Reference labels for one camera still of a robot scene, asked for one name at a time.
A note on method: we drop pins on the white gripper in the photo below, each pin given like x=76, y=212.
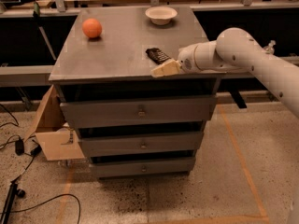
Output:
x=186, y=60

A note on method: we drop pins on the dark rxbar chocolate wrapper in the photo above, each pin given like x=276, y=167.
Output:
x=157, y=55

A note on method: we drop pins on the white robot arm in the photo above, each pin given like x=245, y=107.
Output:
x=234, y=50

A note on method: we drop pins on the top grey drawer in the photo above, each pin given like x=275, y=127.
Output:
x=109, y=113

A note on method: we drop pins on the grey drawer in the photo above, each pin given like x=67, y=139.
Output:
x=109, y=113
x=138, y=144
x=150, y=167

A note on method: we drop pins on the white bowl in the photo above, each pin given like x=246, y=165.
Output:
x=161, y=15

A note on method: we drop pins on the grey drawer cabinet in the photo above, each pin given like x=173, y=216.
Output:
x=126, y=34

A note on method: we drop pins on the middle grey drawer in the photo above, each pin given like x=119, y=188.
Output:
x=138, y=144

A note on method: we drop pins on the orange fruit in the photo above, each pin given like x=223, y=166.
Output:
x=92, y=28

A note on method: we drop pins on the clear plastic bottle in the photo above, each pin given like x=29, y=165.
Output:
x=270, y=48

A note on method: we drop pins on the bottom grey drawer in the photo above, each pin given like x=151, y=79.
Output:
x=150, y=167

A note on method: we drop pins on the brown cardboard box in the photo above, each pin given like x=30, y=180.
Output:
x=57, y=140

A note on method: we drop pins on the black power adapter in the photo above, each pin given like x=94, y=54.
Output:
x=19, y=147

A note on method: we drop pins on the black stand leg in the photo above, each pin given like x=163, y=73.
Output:
x=13, y=192

